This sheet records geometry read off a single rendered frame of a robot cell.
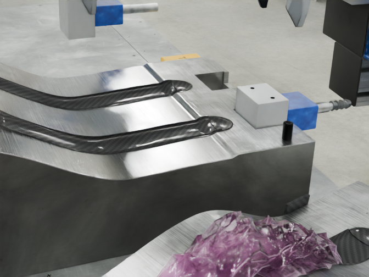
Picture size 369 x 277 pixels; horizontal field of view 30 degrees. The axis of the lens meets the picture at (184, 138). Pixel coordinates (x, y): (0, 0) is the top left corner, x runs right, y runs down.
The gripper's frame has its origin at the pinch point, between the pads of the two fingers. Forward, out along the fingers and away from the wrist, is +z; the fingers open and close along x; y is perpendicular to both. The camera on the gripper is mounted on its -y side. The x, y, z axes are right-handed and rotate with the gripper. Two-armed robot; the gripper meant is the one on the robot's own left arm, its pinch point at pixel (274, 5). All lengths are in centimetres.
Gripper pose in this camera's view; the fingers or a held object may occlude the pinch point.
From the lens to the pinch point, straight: 69.7
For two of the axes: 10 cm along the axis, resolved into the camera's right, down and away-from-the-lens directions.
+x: -3.8, -4.2, 8.2
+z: -0.3, 8.9, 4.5
